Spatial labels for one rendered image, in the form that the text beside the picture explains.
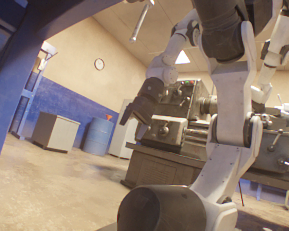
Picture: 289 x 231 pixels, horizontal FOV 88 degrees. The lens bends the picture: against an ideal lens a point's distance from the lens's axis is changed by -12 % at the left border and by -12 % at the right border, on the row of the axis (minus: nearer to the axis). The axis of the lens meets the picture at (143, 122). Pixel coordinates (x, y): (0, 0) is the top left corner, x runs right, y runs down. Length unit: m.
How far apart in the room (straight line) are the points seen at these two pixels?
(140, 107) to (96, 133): 3.68
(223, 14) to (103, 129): 3.88
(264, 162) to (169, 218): 1.18
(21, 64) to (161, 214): 0.43
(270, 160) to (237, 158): 0.80
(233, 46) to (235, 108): 0.22
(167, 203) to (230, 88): 0.48
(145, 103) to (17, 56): 0.39
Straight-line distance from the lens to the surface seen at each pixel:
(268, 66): 1.05
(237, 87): 0.67
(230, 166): 0.64
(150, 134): 1.75
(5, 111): 0.46
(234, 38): 0.62
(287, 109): 1.89
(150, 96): 0.60
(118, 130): 5.30
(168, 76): 0.63
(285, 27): 0.99
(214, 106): 1.89
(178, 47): 0.76
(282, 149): 1.47
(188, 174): 1.63
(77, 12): 0.34
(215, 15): 0.60
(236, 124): 0.69
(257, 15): 0.79
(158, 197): 0.34
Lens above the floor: 0.42
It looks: 9 degrees up
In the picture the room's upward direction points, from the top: 16 degrees clockwise
